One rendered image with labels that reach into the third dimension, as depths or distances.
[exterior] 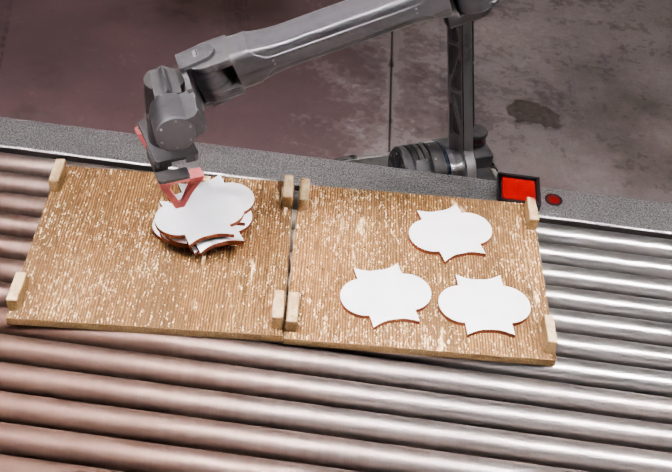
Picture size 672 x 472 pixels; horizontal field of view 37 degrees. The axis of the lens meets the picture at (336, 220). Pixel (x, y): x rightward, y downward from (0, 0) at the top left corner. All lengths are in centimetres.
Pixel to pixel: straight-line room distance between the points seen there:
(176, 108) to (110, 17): 258
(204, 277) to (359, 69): 220
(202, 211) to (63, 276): 24
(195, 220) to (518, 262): 53
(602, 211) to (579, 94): 195
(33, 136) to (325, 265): 61
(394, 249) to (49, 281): 55
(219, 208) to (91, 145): 34
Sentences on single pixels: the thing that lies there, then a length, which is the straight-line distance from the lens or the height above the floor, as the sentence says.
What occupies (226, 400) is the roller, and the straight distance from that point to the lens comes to 144.
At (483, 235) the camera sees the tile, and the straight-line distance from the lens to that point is 168.
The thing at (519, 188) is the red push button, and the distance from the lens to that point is 181.
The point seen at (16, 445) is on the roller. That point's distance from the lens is 144.
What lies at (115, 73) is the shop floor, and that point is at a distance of 362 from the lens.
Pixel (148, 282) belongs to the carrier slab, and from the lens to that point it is 157.
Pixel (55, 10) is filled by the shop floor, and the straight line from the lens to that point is 399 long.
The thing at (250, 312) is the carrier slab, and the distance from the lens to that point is 152.
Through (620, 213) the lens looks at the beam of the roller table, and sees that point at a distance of 184.
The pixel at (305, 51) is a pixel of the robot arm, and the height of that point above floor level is 131.
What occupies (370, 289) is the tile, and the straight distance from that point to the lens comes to 155.
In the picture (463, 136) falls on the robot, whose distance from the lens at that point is 269.
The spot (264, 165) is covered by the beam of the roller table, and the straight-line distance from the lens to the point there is 180.
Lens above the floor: 208
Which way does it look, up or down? 43 degrees down
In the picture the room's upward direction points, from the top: 6 degrees clockwise
